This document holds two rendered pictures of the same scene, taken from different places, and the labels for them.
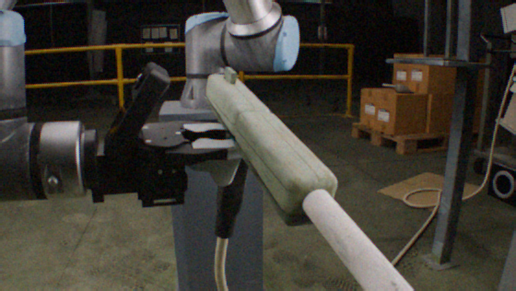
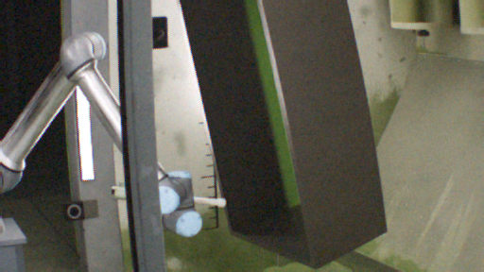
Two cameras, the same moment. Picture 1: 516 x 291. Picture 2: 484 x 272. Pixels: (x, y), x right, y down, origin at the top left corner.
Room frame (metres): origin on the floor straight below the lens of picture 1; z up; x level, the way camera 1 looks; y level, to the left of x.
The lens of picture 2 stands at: (0.76, 3.02, 1.43)
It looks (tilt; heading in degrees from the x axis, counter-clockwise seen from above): 9 degrees down; 257
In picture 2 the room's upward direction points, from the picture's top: 2 degrees counter-clockwise
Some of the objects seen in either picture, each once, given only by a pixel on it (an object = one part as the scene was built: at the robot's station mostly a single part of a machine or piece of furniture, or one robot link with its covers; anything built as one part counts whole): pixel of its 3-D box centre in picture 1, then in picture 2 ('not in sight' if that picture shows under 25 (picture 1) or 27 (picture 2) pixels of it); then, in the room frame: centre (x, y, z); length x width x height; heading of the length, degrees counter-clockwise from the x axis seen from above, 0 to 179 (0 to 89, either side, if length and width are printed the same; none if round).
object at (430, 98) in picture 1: (431, 110); not in sight; (3.24, -1.69, 0.32); 0.38 x 0.29 x 0.36; 112
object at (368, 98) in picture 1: (383, 107); not in sight; (3.43, -1.25, 0.32); 0.38 x 0.29 x 0.36; 111
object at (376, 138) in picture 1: (421, 133); not in sight; (3.37, -1.66, 0.07); 1.20 x 0.80 x 0.14; 109
